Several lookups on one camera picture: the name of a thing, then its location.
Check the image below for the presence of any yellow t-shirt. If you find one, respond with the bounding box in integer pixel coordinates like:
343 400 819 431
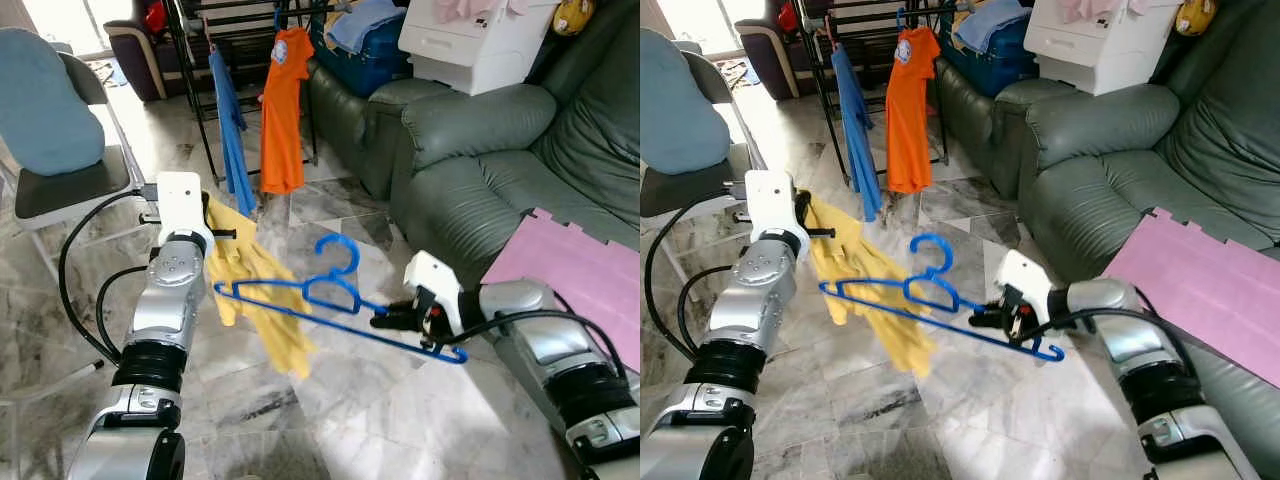
203 195 316 379
805 192 938 379

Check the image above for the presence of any blue t-shirt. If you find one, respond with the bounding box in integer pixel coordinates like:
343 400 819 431
830 42 884 223
207 45 258 218

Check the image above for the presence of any grey folding chair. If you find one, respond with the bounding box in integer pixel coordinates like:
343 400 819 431
0 50 151 291
640 50 766 216

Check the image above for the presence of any orange t-shirt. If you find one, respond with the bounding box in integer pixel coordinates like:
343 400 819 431
260 27 316 196
885 27 943 196

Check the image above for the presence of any grey-green leather sofa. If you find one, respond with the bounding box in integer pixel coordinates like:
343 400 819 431
303 0 641 291
935 0 1280 480

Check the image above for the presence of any dark brown armchair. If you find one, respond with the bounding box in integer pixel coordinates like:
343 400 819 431
735 0 831 99
105 0 206 101

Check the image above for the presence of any pink foam mat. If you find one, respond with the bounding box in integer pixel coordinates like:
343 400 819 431
1103 207 1280 389
480 207 641 373

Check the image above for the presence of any blue-grey oval cushion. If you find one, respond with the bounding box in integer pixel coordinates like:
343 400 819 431
640 28 731 176
0 28 106 178

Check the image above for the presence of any light blue towel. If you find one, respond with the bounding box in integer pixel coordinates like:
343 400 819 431
952 0 1031 53
325 0 406 53

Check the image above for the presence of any white plastic drawer unit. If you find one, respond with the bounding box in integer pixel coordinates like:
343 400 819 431
1022 0 1186 96
398 0 566 96

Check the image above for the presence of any yellow plush toy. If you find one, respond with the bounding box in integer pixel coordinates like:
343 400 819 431
1175 0 1219 38
552 0 596 38

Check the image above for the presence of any pink cloth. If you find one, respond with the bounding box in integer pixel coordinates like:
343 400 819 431
1060 0 1161 23
432 0 531 23

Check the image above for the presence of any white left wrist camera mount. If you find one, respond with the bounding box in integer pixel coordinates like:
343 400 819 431
155 172 209 251
745 170 806 246

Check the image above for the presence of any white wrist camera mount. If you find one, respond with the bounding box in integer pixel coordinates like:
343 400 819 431
997 250 1053 331
745 170 806 246
403 252 463 336
155 172 209 251

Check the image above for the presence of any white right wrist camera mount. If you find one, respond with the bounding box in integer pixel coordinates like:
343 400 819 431
403 252 463 336
997 250 1053 331

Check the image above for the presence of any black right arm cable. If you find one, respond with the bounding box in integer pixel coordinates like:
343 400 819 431
1010 305 1216 381
430 308 631 381

